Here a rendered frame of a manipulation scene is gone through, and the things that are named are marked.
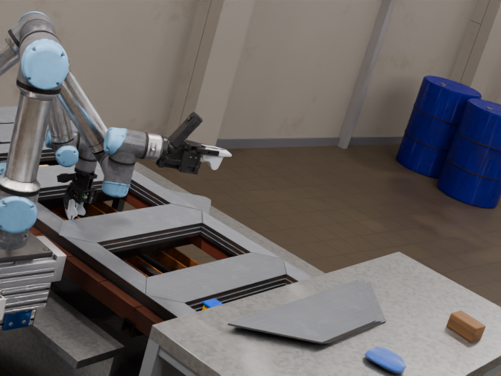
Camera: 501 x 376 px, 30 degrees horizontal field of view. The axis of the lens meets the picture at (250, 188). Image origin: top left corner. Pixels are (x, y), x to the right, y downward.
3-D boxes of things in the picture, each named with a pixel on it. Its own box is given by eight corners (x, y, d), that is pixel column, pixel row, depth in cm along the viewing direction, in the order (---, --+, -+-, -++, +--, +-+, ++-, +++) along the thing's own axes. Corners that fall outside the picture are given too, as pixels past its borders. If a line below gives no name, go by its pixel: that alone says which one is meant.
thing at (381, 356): (359, 360, 261) (362, 351, 260) (370, 348, 270) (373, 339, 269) (399, 379, 257) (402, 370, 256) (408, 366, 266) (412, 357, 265)
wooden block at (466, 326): (445, 326, 298) (450, 312, 297) (455, 323, 302) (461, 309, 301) (470, 342, 292) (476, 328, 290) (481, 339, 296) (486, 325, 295)
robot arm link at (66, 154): (55, 24, 293) (87, 165, 315) (51, 16, 303) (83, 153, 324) (18, 32, 291) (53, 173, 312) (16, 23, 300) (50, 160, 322)
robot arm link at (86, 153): (80, 123, 331) (103, 127, 334) (73, 151, 335) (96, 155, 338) (82, 130, 324) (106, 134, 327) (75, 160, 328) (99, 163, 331)
